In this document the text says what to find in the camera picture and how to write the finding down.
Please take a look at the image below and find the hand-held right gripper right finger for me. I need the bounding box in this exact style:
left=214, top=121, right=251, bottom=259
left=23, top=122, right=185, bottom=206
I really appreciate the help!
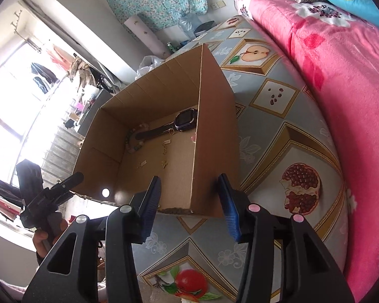
left=217, top=173, right=355, bottom=303

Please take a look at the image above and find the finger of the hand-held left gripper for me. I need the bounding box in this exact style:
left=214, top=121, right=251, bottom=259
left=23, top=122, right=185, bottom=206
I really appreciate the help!
left=45, top=172, right=85, bottom=197
left=51, top=191, right=75, bottom=211

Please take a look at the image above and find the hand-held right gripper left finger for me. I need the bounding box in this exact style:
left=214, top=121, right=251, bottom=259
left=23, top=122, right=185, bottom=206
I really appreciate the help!
left=23, top=176, right=162, bottom=303

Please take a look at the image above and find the multicoloured beaded bracelet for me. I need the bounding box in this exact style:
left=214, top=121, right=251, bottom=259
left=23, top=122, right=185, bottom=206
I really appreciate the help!
left=125, top=123, right=151, bottom=154

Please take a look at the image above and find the brown cardboard box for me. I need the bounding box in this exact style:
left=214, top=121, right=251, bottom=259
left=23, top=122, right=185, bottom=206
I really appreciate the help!
left=72, top=43, right=241, bottom=218

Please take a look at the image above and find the person's left hand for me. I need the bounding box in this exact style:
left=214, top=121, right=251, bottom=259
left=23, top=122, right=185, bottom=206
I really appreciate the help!
left=32, top=211, right=69, bottom=259

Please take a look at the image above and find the white radiator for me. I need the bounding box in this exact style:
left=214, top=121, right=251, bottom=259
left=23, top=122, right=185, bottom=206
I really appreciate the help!
left=41, top=126, right=89, bottom=180

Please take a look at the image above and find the fruit print tablecloth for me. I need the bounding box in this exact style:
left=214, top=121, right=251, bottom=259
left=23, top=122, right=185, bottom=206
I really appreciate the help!
left=139, top=16, right=349, bottom=303

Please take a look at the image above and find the grey cabinet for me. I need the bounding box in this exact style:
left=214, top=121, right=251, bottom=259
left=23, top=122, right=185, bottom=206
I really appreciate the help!
left=63, top=87, right=115, bottom=133

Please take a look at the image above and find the dark hanging garment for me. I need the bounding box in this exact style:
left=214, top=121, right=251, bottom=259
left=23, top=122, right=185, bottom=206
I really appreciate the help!
left=31, top=62, right=59, bottom=94

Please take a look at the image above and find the heap of clothes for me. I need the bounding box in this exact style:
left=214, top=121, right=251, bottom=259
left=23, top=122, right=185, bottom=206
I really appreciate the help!
left=68, top=55, right=114, bottom=92

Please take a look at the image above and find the pink hanging garment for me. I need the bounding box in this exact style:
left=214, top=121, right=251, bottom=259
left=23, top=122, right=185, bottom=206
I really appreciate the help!
left=46, top=46, right=73, bottom=67

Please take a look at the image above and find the white plastic bag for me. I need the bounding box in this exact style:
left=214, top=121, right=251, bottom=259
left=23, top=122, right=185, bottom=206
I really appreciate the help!
left=136, top=55, right=165, bottom=78

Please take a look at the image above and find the metal coat rack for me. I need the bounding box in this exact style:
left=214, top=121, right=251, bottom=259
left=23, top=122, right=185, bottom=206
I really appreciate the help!
left=11, top=9, right=48, bottom=51

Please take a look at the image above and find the pink floral blanket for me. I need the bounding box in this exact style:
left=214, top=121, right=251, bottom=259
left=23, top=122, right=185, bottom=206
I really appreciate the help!
left=235, top=0, right=379, bottom=303

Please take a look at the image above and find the pale leaning board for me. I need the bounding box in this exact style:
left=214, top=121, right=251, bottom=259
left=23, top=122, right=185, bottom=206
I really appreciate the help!
left=124, top=16, right=168, bottom=59

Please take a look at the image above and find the grey rice cooker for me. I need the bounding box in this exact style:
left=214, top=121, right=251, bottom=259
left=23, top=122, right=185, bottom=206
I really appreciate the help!
left=194, top=20, right=216, bottom=37

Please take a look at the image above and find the clear plastic water bottle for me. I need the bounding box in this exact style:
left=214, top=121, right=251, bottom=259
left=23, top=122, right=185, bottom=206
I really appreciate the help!
left=178, top=13, right=203, bottom=40

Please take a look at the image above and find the teal floral wall cloth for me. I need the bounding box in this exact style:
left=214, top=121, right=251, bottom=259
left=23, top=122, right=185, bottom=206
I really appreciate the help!
left=99, top=0, right=209, bottom=33

